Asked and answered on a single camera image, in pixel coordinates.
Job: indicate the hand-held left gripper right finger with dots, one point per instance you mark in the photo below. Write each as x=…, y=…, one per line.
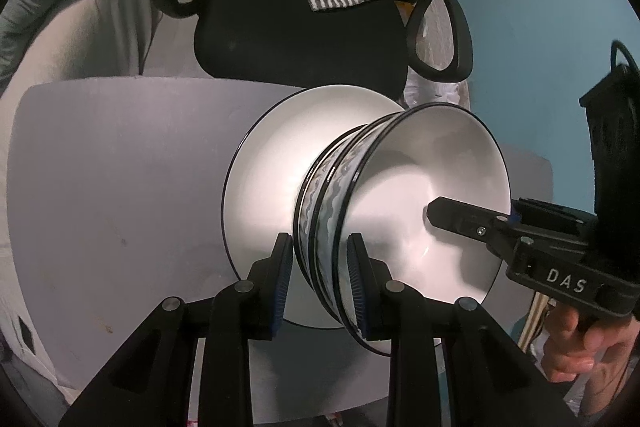
x=357, y=297

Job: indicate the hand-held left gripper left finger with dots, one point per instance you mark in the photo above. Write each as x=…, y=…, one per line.
x=282, y=292

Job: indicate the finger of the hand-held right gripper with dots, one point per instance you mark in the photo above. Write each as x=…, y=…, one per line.
x=465, y=219
x=530, y=212

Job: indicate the large white plate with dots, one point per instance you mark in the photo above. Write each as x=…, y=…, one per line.
x=270, y=187

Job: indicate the person's right hand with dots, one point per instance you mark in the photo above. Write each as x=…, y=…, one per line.
x=600, y=347

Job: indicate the wooden board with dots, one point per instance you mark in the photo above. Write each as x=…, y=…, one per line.
x=535, y=322

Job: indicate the white plastic bag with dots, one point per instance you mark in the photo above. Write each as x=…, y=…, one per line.
x=435, y=89

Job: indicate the black office chair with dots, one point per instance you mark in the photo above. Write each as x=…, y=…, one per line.
x=300, y=42

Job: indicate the grey bed mattress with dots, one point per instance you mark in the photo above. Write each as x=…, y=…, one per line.
x=115, y=22

